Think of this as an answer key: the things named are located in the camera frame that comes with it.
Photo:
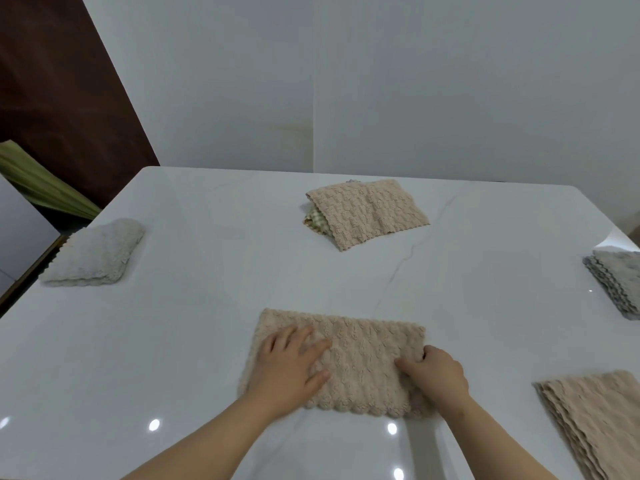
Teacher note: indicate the person's right forearm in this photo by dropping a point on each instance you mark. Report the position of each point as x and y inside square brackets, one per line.
[500, 444]

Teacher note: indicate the white cabinet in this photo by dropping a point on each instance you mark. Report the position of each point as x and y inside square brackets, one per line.
[20, 229]

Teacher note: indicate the person's right hand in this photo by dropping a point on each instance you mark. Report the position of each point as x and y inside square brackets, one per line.
[440, 379]

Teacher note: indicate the dark brown wooden door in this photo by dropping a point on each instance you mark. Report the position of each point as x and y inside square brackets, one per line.
[60, 94]

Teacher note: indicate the green folded umbrella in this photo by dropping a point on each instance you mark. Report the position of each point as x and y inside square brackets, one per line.
[45, 184]

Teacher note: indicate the beige textured towel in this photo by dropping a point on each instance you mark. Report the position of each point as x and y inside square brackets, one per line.
[370, 344]
[370, 212]
[600, 419]

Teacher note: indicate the green checked cloth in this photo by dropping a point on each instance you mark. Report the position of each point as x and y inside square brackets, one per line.
[316, 222]

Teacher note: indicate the white marble table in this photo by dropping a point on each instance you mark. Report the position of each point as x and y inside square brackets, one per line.
[200, 294]

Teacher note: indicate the grey fluffy towel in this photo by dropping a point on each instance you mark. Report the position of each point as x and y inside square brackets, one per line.
[95, 252]
[617, 279]

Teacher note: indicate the person's left hand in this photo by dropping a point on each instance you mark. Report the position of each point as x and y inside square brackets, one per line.
[285, 374]

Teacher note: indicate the person's left forearm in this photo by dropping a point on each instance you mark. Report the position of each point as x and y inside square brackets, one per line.
[205, 444]

